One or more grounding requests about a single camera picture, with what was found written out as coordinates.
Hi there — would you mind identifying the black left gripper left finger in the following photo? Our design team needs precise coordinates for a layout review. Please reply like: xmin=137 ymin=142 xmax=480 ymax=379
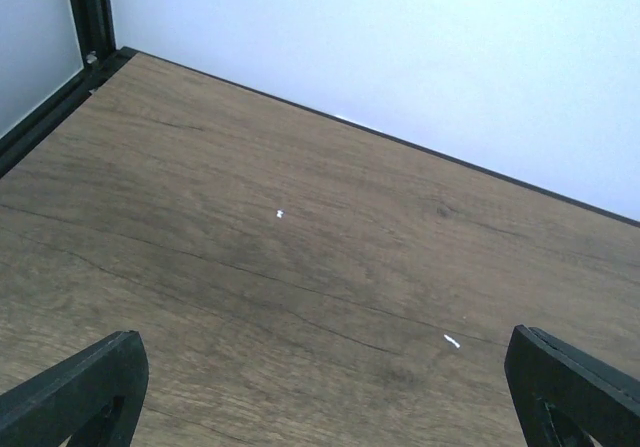
xmin=1 ymin=331 xmax=149 ymax=446

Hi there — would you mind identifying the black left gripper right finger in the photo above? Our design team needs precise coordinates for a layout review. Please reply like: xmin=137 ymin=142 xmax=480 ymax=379
xmin=504 ymin=325 xmax=639 ymax=446

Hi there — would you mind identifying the black enclosure frame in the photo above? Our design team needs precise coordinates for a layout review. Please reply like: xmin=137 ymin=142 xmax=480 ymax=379
xmin=1 ymin=0 xmax=135 ymax=174

